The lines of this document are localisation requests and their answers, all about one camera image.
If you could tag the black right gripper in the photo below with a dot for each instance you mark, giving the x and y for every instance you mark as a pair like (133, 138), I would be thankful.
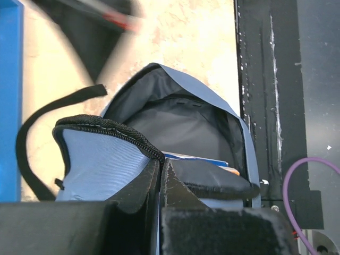
(93, 28)

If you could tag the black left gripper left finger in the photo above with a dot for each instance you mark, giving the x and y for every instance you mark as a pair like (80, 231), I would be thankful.
(133, 223)

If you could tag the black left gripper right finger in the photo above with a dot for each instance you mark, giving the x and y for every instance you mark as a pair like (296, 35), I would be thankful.
(174, 193)

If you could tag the blue cartoon cover book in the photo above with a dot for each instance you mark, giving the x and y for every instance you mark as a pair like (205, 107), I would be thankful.
(172, 155)

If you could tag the blue-grey fabric backpack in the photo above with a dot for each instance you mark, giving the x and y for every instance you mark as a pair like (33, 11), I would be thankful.
(158, 109)

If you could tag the orange treehouse book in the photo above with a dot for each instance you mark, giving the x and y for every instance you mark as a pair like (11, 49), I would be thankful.
(232, 170)

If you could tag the blue wooden shelf unit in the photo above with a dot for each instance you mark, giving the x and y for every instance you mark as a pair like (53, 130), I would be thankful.
(11, 96)

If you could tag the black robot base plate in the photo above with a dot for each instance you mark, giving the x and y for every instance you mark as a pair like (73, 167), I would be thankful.
(288, 54)

